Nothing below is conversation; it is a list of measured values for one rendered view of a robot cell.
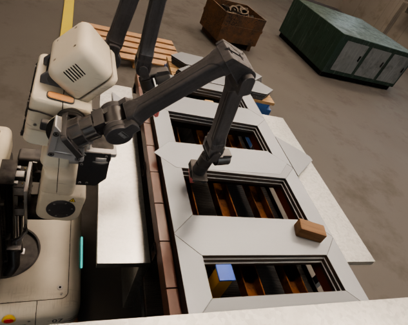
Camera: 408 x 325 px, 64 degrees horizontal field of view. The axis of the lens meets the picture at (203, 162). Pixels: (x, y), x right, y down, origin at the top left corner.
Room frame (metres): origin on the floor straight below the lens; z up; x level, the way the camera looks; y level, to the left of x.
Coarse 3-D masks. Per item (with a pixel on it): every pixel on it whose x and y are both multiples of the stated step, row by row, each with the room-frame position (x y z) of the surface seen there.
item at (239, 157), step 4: (232, 148) 1.44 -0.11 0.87; (236, 148) 1.46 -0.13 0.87; (240, 148) 1.48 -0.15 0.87; (232, 152) 1.41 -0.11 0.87; (236, 152) 1.43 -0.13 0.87; (240, 152) 1.44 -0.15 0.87; (236, 156) 1.39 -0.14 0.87; (240, 156) 1.41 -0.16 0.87; (244, 156) 1.43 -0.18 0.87; (236, 160) 1.36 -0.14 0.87; (240, 160) 1.38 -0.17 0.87; (244, 160) 1.39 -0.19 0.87; (240, 164) 1.34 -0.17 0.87; (244, 164) 1.36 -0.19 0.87; (248, 164) 1.37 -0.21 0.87; (240, 168) 1.31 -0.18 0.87; (244, 168) 1.33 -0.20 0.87; (248, 168) 1.34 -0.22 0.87; (252, 172) 1.32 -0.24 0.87
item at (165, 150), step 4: (164, 144) 1.23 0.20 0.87; (168, 144) 1.25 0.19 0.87; (160, 148) 1.19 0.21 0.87; (164, 148) 1.21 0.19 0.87; (168, 148) 1.22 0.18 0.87; (160, 152) 1.17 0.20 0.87; (164, 152) 1.18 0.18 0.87; (168, 152) 1.19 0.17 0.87; (172, 152) 1.20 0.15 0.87; (164, 156) 1.15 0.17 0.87; (168, 156) 1.17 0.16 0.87; (172, 156) 1.18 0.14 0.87; (168, 160) 1.14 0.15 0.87; (172, 160) 1.15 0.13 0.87; (172, 164) 1.12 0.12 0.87
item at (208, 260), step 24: (216, 96) 1.99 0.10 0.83; (192, 120) 1.59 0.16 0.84; (264, 144) 1.65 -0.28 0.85; (288, 168) 1.49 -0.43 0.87; (288, 192) 1.32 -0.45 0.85; (168, 216) 0.86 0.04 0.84; (240, 264) 0.81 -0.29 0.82; (264, 264) 0.86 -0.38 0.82; (288, 264) 0.91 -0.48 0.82; (336, 288) 0.89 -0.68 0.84
